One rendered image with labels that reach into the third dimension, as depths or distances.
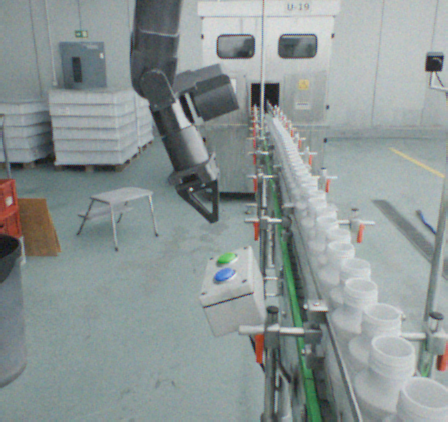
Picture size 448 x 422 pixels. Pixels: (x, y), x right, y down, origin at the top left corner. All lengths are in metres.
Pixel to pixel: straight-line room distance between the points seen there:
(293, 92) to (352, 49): 5.82
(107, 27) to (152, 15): 10.24
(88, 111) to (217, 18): 2.72
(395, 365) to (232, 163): 4.48
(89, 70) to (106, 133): 4.34
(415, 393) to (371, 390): 0.05
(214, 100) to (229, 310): 0.30
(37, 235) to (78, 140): 3.28
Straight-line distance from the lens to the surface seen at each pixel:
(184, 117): 0.64
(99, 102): 6.66
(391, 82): 10.71
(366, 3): 10.62
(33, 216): 3.64
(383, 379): 0.44
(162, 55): 0.58
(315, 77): 4.79
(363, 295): 0.53
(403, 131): 10.86
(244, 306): 0.63
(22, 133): 7.27
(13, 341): 2.33
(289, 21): 4.78
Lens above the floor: 1.40
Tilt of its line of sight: 17 degrees down
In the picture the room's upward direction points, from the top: straight up
